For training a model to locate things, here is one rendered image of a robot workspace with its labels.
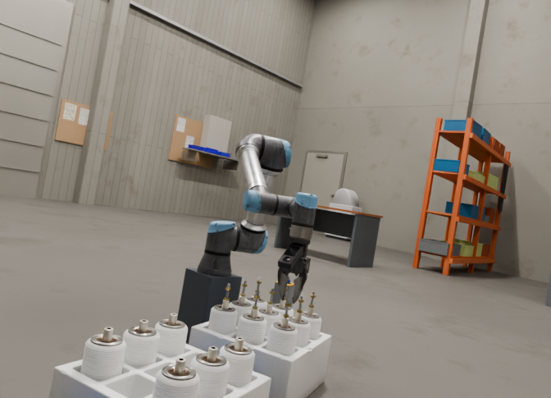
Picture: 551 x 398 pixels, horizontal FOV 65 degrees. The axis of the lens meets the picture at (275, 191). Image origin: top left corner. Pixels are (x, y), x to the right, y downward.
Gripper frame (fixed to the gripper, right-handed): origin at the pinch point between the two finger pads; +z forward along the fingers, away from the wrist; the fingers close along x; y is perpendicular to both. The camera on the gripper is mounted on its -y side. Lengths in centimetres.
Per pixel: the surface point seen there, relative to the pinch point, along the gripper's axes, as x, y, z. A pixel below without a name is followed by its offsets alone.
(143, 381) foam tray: 19, -47, 18
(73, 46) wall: 607, 449, -243
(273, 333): 1.9, -3.6, 11.4
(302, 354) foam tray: -7.6, 0.7, 16.8
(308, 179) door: 296, 999, -103
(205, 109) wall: 491, 736, -211
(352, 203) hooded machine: 143, 874, -55
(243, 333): 12.7, -2.7, 14.4
